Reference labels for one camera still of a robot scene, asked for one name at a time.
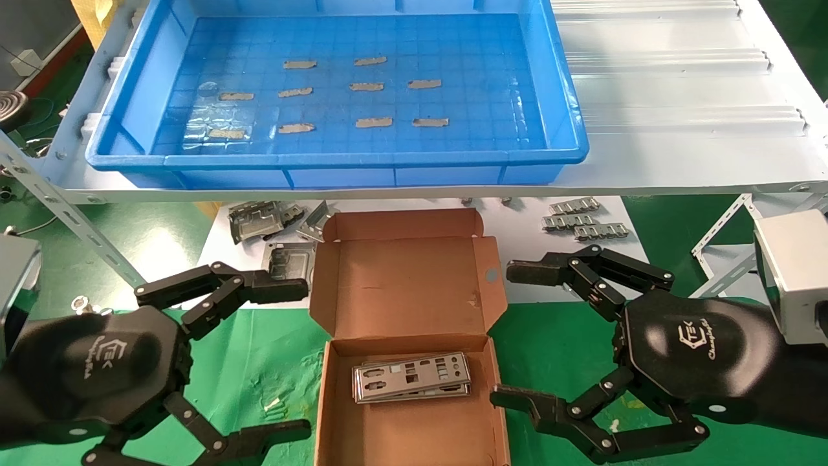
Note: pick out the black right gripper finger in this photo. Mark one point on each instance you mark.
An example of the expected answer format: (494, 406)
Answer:
(582, 268)
(556, 411)

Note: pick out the white power adapter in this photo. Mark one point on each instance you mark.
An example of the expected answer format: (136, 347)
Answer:
(26, 61)

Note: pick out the white metal shelf rack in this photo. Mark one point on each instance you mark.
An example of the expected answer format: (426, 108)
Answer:
(660, 129)

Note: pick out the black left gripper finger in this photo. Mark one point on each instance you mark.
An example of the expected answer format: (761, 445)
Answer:
(226, 285)
(259, 437)

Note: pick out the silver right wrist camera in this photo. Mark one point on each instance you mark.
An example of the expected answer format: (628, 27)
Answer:
(789, 272)

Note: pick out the angled metal plate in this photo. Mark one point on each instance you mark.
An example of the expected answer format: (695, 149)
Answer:
(315, 221)

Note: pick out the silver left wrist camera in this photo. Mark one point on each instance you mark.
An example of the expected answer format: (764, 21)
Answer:
(16, 278)

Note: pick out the yellow bag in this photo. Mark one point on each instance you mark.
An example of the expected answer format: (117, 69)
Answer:
(90, 16)

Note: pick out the notched metal strip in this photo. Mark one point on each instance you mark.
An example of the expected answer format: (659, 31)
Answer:
(601, 231)
(574, 206)
(569, 221)

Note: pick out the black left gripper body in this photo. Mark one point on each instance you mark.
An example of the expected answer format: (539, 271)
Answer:
(97, 369)

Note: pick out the silver binder clip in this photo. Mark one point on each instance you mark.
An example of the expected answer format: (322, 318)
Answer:
(81, 303)

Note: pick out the brown cardboard box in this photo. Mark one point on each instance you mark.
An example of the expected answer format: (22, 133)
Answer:
(401, 285)

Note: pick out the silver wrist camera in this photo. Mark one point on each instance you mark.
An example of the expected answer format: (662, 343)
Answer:
(789, 272)
(16, 278)

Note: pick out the blue plastic tray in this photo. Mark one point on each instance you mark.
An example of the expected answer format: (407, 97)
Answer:
(485, 65)

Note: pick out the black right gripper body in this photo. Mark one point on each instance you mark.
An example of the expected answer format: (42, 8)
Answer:
(698, 356)

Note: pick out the small grey metal piece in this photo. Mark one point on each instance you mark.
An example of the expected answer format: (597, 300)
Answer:
(292, 212)

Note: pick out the white base board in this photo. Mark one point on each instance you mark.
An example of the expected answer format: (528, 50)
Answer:
(517, 223)

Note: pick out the chrome base stool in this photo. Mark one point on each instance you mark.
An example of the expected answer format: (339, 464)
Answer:
(10, 107)

